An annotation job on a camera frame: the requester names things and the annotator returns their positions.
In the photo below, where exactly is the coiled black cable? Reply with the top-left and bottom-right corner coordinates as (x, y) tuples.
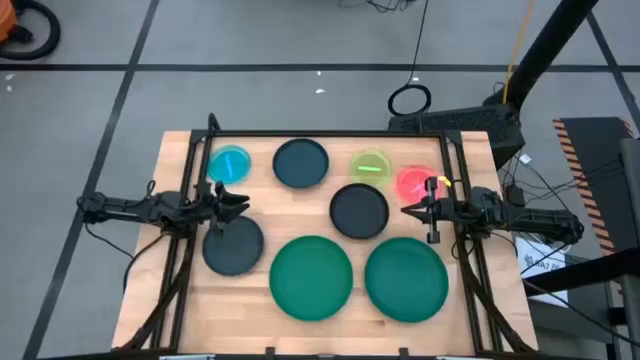
(387, 0), (433, 117)

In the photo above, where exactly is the small clear blue plate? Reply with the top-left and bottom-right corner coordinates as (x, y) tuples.
(206, 144), (252, 185)

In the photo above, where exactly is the large green plastic plate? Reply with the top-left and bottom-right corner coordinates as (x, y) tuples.
(364, 236), (450, 324)
(268, 235), (354, 322)

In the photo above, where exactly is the black power adapter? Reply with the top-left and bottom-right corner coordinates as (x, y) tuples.
(504, 183), (526, 207)

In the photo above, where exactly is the small clear red plate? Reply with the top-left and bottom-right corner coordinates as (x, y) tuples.
(395, 164), (444, 205)

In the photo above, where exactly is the orange vacuum cleaner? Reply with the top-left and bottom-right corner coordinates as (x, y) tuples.
(0, 0), (19, 44)

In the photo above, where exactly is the grey metal post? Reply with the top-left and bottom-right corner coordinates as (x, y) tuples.
(619, 137), (640, 360)

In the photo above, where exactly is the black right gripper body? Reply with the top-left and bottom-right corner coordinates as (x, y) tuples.
(426, 176), (471, 245)

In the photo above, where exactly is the black hose ring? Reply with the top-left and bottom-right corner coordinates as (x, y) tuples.
(0, 0), (62, 61)

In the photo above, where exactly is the black metal table frame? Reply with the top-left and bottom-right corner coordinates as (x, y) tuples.
(117, 112), (539, 360)

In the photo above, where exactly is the white printed paper sheet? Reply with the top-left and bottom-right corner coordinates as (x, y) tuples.
(514, 235), (571, 307)

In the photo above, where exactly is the black metal beam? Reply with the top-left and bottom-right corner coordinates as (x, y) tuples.
(522, 247), (640, 297)

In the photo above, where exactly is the dark cabinet with striped edge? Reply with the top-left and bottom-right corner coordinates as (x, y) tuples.
(552, 116), (640, 256)

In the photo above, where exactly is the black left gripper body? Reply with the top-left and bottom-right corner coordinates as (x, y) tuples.
(192, 181), (226, 236)

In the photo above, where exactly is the yellow cable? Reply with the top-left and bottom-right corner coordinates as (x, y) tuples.
(502, 0), (537, 105)

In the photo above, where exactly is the black plastic plate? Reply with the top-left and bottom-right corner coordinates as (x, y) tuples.
(329, 182), (390, 241)

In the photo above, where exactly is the black slanted pole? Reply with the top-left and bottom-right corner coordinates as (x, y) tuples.
(482, 0), (599, 119)

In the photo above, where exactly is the small clear green plate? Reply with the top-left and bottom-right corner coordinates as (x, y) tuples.
(349, 149), (393, 189)

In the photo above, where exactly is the dark slate plastic plate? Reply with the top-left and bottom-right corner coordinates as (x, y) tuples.
(201, 214), (265, 277)
(272, 138), (331, 190)

